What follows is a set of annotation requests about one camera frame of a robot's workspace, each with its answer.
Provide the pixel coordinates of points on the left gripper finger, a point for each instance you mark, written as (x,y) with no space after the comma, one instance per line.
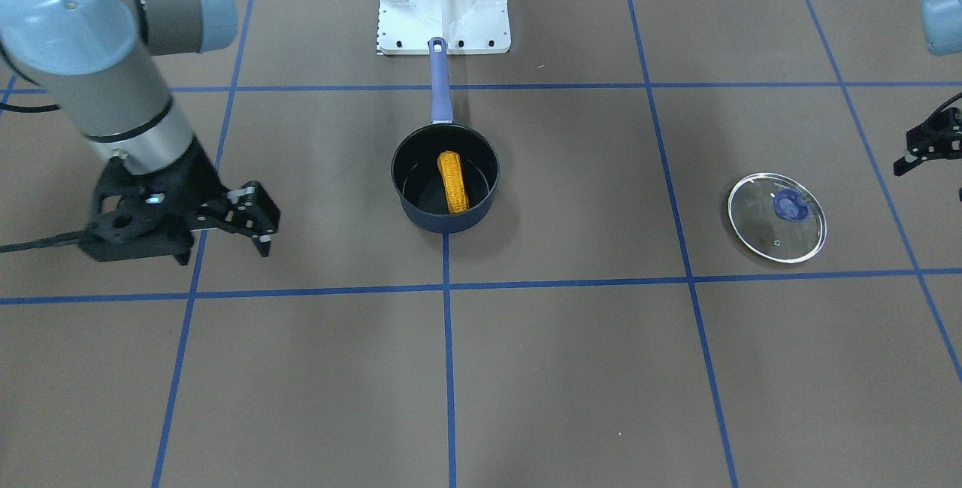
(907,163)

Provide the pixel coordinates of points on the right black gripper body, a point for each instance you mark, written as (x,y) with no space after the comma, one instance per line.
(192,186)

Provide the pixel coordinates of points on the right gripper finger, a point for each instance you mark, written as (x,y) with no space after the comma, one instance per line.
(254,214)

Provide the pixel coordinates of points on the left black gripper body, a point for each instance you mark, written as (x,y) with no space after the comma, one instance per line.
(930,141)

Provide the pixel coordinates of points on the yellow corn cob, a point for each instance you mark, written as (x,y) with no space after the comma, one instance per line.
(453,182)

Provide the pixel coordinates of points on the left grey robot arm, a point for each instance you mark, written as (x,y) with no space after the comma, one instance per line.
(942,33)

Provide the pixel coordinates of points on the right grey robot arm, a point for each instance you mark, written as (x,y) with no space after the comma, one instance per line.
(97,60)

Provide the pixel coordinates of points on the dark blue saucepan purple handle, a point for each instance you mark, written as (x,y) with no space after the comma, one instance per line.
(414,166)

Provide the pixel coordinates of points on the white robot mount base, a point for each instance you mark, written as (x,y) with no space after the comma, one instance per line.
(468,26)

